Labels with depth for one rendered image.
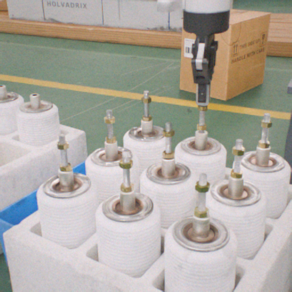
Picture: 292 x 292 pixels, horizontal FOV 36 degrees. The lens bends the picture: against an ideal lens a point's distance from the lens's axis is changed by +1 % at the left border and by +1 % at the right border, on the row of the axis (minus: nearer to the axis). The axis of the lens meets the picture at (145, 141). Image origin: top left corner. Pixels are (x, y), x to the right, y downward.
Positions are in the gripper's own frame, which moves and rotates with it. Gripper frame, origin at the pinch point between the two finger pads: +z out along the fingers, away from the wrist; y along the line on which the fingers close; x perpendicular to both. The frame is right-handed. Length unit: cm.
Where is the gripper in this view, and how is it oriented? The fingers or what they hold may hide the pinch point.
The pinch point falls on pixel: (203, 93)
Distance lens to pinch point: 78.7
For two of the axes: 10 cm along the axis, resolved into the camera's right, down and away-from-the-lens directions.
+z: 0.2, 9.1, 4.2
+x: -9.6, -0.9, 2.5
